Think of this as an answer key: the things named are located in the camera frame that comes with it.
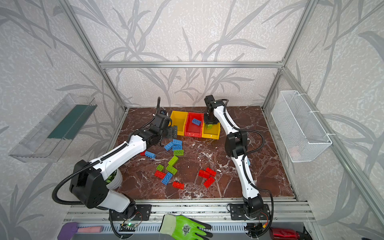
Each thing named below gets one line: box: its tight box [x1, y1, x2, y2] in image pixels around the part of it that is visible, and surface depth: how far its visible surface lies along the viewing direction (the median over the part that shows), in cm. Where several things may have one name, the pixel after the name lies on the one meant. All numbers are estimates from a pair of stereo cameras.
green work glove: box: [159, 214, 214, 240], surface depth 70 cm
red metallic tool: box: [269, 227, 300, 240], surface depth 67 cm
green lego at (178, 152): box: [173, 149, 184, 156], surface depth 96 cm
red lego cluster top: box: [206, 167, 217, 177], surface depth 87 cm
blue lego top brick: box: [172, 138, 183, 146], surface depth 99 cm
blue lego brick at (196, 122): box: [191, 118, 201, 126], surface depth 111 cm
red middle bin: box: [184, 112, 204, 138], surface depth 110 cm
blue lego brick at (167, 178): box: [161, 172, 173, 186], surface depth 85 cm
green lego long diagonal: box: [167, 155, 179, 166], surface depth 93 cm
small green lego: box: [156, 164, 165, 172], surface depth 89 cm
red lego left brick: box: [154, 170, 166, 180], surface depth 86 cm
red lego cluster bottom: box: [204, 176, 215, 189], surface depth 84 cm
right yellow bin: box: [201, 120, 221, 140], surface depth 101 cm
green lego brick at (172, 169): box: [165, 164, 178, 176], surface depth 89 cm
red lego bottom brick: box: [172, 181, 185, 190], surface depth 82 cm
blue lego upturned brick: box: [173, 145, 183, 151], surface depth 98 cm
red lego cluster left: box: [198, 169, 210, 179], surface depth 86 cm
